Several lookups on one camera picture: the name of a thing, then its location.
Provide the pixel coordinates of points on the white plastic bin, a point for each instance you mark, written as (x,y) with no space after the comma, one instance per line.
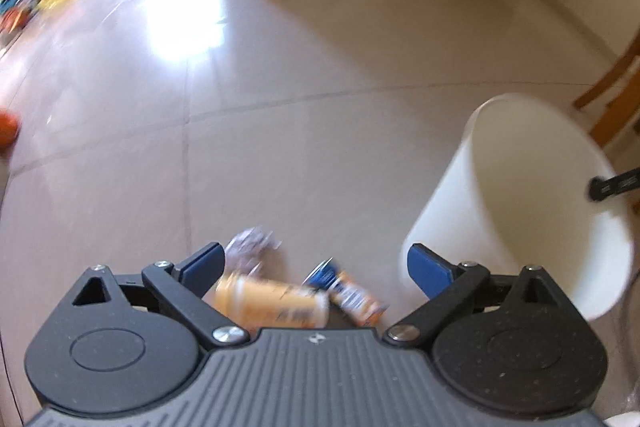
(525,187)

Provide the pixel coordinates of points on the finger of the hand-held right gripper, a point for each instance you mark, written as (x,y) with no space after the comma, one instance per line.
(612,187)

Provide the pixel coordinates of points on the silver foil wrapper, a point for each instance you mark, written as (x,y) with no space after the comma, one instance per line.
(247,249)

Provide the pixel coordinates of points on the blue orange snack packet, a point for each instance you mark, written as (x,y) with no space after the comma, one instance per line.
(350,293)

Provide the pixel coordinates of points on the orange drink can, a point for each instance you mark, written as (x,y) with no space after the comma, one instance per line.
(272,304)

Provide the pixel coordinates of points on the colourful clutter pile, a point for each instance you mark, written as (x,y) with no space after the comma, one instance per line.
(17,2)

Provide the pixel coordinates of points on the orange round object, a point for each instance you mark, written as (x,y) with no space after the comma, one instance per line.
(7,131)

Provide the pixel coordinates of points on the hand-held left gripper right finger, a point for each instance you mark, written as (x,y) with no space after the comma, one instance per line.
(429,269)

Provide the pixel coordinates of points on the wooden chair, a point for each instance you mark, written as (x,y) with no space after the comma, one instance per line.
(615,97)

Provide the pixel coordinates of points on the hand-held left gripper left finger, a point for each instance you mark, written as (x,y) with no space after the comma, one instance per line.
(202,266)

